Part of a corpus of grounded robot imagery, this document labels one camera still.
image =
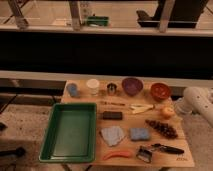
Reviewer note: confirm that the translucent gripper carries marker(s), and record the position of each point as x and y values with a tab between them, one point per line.
176	118

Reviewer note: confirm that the yellow red apple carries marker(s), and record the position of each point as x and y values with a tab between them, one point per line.
167	112

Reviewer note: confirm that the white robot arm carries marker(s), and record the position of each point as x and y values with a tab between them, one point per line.
199	99

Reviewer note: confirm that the dark grape bunch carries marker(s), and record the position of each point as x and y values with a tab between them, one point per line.
164	129

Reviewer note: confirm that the red brown bowl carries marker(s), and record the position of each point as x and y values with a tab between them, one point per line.
160	91

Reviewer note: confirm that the wooden table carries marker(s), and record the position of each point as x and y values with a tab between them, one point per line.
130	127

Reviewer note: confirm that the blue sponge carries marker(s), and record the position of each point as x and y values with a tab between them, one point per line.
139	134

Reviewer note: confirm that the purple bowl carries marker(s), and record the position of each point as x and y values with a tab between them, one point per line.
132	86

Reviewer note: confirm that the light blue cloth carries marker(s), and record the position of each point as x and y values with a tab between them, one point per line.
112	135

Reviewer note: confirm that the black rectangular block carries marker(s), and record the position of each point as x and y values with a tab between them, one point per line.
112	115

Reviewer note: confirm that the small metal cup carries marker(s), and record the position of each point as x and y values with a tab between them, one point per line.
111	89

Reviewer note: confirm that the thin brown stick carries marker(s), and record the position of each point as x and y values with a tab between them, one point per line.
111	103

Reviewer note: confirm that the white cup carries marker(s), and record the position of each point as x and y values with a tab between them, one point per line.
93	85

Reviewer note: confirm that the green plastic tray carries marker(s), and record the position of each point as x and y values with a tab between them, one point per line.
70	136

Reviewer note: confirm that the blue cup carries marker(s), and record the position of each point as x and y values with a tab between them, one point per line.
72	89

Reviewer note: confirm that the green box on shelf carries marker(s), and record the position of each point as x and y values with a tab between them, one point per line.
97	20

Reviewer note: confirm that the black handled peeler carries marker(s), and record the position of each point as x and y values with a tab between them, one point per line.
145	153

